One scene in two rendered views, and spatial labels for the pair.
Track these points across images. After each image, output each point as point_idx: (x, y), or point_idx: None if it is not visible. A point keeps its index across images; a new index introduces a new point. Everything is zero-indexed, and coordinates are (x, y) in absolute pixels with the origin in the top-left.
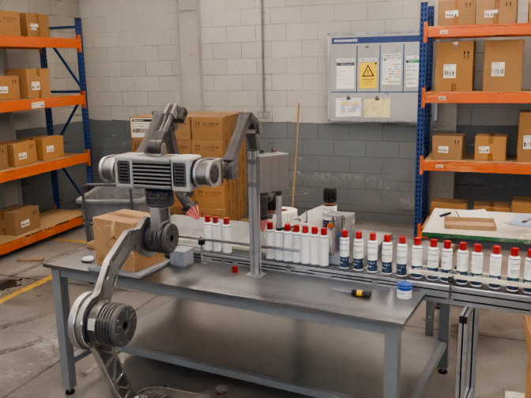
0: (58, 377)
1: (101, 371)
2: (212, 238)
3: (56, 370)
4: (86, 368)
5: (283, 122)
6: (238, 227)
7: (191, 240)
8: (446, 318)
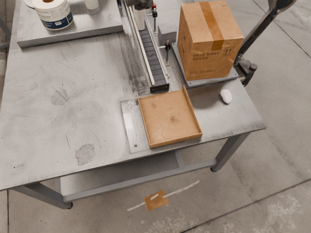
0: (209, 198)
1: (262, 32)
2: (144, 11)
3: (206, 210)
4: (186, 193)
5: None
6: (31, 76)
7: (140, 38)
8: None
